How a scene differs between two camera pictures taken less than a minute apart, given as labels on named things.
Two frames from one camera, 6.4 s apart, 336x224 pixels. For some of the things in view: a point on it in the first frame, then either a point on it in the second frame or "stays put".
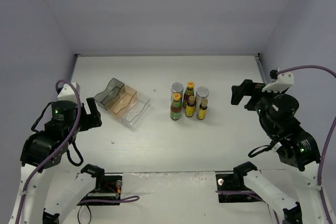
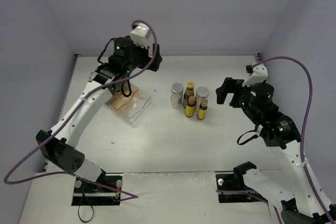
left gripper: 87,118 to 154,57
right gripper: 247,94 to 233,93
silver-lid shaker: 202,93 stays put
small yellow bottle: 190,108 stays put
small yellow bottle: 201,114 stays put
